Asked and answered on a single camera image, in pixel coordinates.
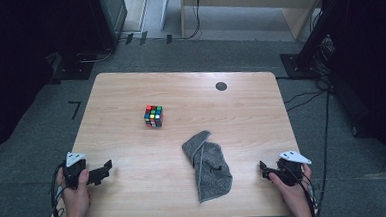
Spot black looped floor cable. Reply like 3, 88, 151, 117
76, 47, 115, 64

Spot grey towel cloth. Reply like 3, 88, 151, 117
180, 129, 235, 205

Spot long black floor cable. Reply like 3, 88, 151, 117
308, 87, 338, 217

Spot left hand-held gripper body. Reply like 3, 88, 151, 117
62, 151, 88, 190

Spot hand-held gripper cable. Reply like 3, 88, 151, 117
47, 162, 69, 217
293, 166, 322, 217

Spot colourful puzzle cube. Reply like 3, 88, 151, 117
143, 104, 165, 129

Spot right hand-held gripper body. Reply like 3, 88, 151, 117
275, 149, 314, 187

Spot person's right hand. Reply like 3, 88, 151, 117
268, 163, 316, 217

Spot black metal stand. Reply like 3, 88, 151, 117
276, 0, 358, 82

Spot left hand-held gripper cable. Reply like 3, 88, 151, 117
47, 162, 69, 217

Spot black hanging cable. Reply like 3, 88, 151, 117
171, 0, 204, 41

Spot right hand-held gripper cable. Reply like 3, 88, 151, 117
293, 166, 322, 217

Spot dark cabinet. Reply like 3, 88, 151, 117
88, 0, 131, 54

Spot person's left hand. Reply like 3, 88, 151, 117
55, 167, 93, 217

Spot black curtain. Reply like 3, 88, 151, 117
0, 0, 99, 157
325, 0, 386, 174

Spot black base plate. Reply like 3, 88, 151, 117
49, 52, 96, 83

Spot black floor cables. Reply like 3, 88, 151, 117
274, 72, 333, 113

